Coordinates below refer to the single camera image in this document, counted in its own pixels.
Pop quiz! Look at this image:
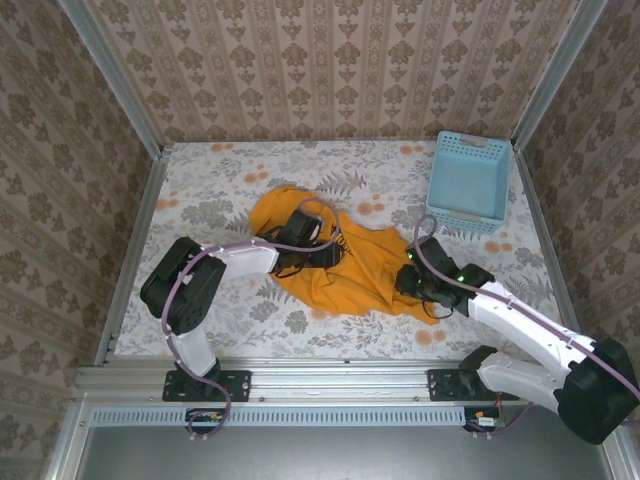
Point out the grey slotted cable duct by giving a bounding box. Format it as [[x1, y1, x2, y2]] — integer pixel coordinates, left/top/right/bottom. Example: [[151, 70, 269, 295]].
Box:
[[89, 405, 466, 427]]

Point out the aluminium frame post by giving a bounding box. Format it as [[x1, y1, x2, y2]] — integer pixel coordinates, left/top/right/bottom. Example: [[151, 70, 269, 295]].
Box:
[[510, 0, 610, 151], [57, 0, 167, 157]]

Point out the grey metal sheet panel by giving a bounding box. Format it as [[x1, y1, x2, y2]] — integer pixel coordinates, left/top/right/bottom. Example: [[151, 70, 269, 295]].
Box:
[[74, 424, 619, 480]]

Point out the orange t-shirt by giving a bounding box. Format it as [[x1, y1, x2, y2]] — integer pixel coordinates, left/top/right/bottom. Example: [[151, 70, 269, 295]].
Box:
[[248, 185, 441, 327]]

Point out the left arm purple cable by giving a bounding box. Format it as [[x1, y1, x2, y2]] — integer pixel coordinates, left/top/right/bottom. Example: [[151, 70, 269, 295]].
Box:
[[162, 196, 344, 442]]

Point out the light blue plastic basket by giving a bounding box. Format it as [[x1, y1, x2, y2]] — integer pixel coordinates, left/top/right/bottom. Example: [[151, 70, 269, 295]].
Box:
[[424, 130, 514, 236]]

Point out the aluminium table side rail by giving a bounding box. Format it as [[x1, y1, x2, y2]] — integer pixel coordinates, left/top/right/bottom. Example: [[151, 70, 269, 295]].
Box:
[[513, 148, 592, 364], [94, 148, 170, 366]]

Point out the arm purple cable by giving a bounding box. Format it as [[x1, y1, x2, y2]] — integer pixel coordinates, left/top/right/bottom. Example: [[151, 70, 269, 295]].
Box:
[[162, 196, 344, 442], [413, 213, 640, 439]]

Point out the floral tablecloth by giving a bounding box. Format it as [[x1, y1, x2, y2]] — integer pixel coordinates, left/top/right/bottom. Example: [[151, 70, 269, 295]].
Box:
[[114, 140, 574, 360]]

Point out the small circuit board with wires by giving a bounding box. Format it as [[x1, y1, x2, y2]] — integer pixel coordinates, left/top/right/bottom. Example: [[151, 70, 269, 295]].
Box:
[[463, 405, 504, 434], [185, 407, 225, 435]]

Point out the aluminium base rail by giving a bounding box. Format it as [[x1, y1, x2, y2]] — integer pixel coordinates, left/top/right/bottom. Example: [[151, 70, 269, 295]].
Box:
[[74, 355, 614, 405]]

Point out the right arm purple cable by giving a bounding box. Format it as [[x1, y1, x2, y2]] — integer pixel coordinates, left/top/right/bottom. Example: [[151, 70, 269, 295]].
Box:
[[413, 213, 640, 439]]

